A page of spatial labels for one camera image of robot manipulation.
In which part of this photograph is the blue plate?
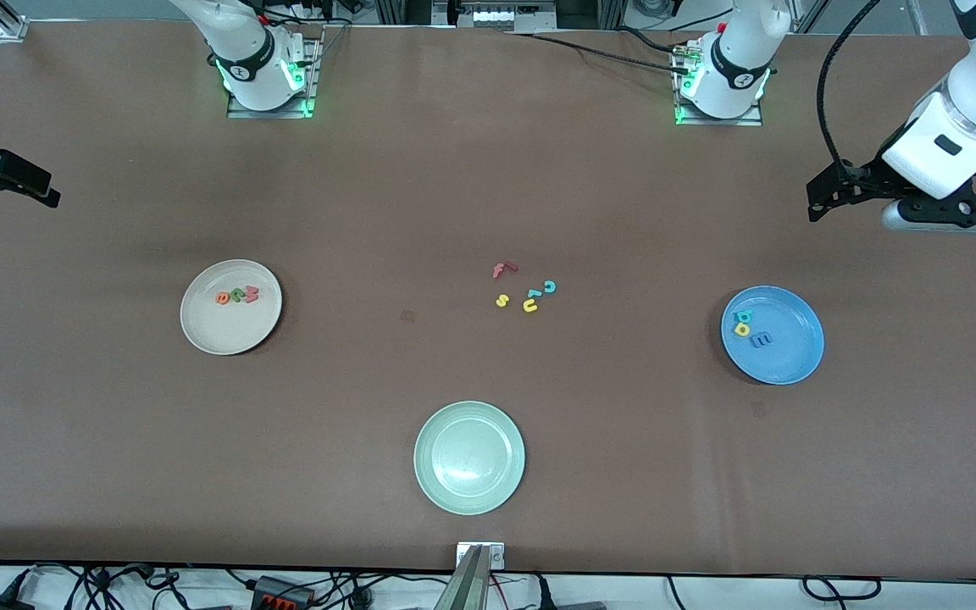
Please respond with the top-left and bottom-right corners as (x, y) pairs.
(721, 286), (825, 386)

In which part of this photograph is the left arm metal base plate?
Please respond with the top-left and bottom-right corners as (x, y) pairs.
(673, 38), (766, 128)

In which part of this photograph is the metal frame device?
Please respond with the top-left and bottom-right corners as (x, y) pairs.
(433, 0), (558, 33)

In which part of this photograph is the black cable on table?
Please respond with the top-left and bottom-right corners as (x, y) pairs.
(501, 28), (696, 77)
(613, 25), (692, 57)

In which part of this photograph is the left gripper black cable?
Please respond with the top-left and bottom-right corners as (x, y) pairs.
(817, 0), (883, 170)

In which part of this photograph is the black red power strip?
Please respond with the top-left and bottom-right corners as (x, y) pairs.
(252, 576), (313, 609)

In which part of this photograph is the brown plate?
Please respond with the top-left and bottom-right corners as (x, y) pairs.
(180, 259), (283, 356)

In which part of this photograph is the pale green plate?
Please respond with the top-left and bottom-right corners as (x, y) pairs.
(413, 401), (526, 516)

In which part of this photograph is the metal camera mast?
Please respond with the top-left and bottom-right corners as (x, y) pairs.
(433, 542), (506, 610)

